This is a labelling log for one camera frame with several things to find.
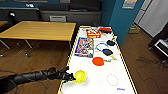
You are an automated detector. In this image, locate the yellow bowl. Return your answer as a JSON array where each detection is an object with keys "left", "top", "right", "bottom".
[{"left": 72, "top": 69, "right": 90, "bottom": 84}]

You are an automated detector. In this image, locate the orange plate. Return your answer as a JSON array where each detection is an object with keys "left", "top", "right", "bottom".
[{"left": 91, "top": 56, "right": 105, "bottom": 67}]

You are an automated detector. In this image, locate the yellow air hockey table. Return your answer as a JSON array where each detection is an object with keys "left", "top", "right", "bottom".
[{"left": 56, "top": 24, "right": 139, "bottom": 94}]

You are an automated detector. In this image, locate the clear rimmed bowl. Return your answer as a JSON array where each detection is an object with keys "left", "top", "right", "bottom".
[{"left": 105, "top": 73, "right": 120, "bottom": 86}]

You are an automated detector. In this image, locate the low wooden table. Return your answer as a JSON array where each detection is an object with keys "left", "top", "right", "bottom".
[
  {"left": 0, "top": 20, "right": 8, "bottom": 29},
  {"left": 0, "top": 20, "right": 78, "bottom": 59}
]

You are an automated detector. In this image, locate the dark bowl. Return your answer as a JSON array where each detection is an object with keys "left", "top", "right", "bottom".
[{"left": 105, "top": 39, "right": 117, "bottom": 47}]

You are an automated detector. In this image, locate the white paper sign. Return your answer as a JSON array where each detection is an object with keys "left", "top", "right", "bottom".
[{"left": 49, "top": 14, "right": 67, "bottom": 23}]

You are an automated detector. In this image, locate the long grey bench sofa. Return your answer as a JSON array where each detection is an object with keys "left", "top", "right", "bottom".
[{"left": 0, "top": 8, "right": 43, "bottom": 23}]

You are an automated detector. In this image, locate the dark grey sofa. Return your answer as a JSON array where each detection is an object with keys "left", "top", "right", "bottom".
[{"left": 49, "top": 0, "right": 102, "bottom": 24}]

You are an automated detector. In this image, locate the black office chair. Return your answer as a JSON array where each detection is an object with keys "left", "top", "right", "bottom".
[{"left": 7, "top": 10, "right": 18, "bottom": 25}]

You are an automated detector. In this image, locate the wicker basket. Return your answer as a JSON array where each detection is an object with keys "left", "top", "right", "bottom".
[{"left": 128, "top": 24, "right": 141, "bottom": 35}]

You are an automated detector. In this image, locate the black wheeled cart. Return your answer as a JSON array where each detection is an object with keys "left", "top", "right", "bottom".
[{"left": 148, "top": 31, "right": 168, "bottom": 63}]

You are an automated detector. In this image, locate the blue ring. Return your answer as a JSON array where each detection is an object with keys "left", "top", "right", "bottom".
[{"left": 94, "top": 41, "right": 108, "bottom": 53}]

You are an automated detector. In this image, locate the white wall outlet strip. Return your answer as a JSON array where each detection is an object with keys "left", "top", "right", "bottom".
[{"left": 24, "top": 3, "right": 36, "bottom": 9}]

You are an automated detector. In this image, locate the beige wall plaque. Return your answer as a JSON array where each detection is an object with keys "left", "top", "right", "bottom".
[{"left": 121, "top": 0, "right": 138, "bottom": 10}]

